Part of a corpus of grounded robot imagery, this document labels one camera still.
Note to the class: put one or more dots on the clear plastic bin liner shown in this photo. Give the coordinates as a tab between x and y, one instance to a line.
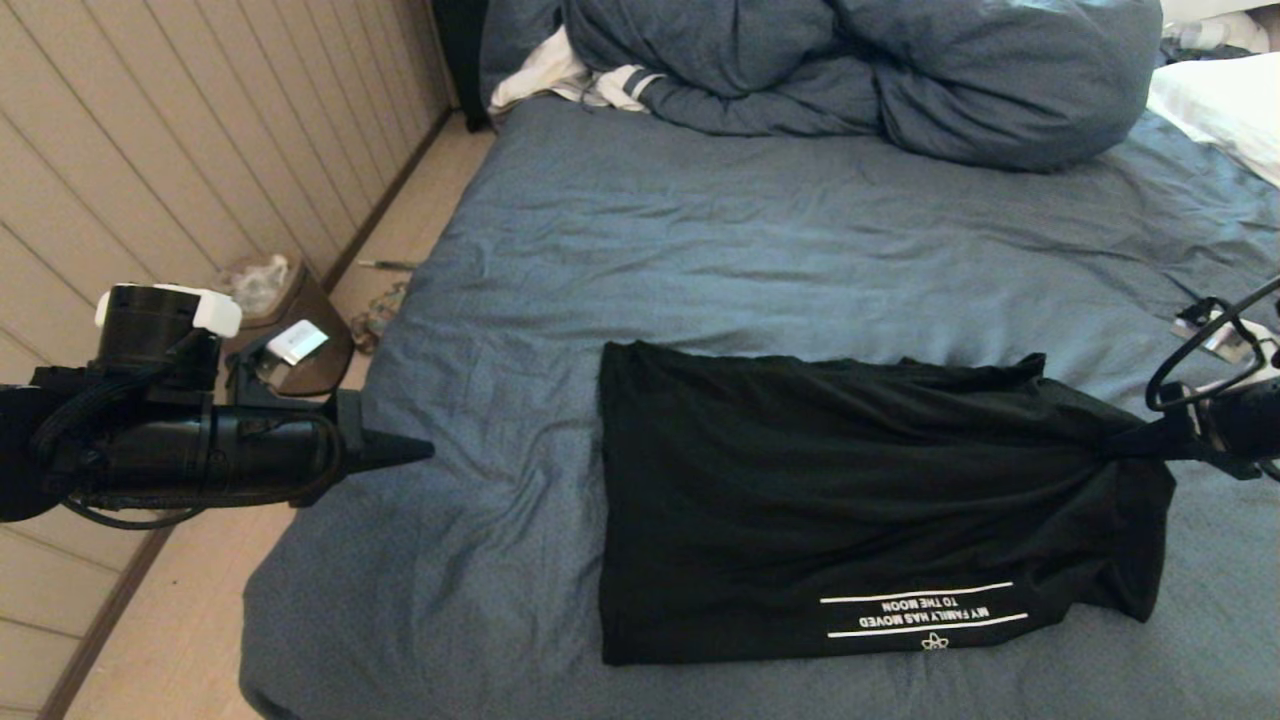
255	280

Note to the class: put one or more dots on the patterned item on floor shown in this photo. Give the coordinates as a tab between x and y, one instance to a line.
380	315

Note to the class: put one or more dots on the white garment with blue stripes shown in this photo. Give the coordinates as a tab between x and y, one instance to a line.
545	77

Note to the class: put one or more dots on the thin grey rod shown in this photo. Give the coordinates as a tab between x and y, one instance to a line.
390	265

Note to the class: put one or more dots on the black bedside furniture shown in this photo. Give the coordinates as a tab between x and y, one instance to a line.
462	60

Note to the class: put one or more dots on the black moon print T-shirt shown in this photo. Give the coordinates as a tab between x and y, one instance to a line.
850	500

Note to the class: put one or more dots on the crumpled blue duvet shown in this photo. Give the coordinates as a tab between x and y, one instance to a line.
900	70

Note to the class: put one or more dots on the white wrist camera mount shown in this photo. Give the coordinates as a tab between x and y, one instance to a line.
215	315
1235	345

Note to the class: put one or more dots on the white pillow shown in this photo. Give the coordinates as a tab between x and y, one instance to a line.
1225	112

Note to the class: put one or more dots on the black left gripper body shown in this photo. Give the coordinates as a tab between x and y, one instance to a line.
220	450

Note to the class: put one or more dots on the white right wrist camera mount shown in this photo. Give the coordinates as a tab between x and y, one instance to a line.
1235	345

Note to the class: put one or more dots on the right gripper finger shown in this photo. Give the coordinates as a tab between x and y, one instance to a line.
1150	440

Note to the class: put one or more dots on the brown trash bin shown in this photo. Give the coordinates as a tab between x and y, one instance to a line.
310	340

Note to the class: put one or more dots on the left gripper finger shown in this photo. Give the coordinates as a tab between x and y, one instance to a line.
395	450

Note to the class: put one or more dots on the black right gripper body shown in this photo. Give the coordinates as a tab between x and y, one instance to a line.
1245	430

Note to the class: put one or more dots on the white crumpled bedding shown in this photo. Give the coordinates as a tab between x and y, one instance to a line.
1215	28

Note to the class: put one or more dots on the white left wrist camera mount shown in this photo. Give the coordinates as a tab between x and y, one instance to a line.
215	315

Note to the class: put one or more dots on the blue bed sheet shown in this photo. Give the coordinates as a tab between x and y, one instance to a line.
750	230

